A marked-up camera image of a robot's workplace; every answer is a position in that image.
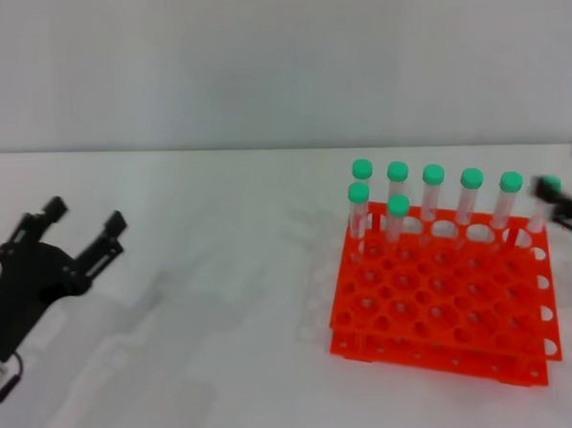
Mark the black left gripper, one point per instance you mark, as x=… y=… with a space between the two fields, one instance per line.
x=26 y=285

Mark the green capped clear test tube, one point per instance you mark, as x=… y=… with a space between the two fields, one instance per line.
x=362 y=169
x=553 y=182
x=433 y=174
x=358 y=192
x=511 y=181
x=398 y=205
x=398 y=171
x=471 y=178

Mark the orange test tube rack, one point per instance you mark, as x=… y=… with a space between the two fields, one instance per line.
x=439 y=302

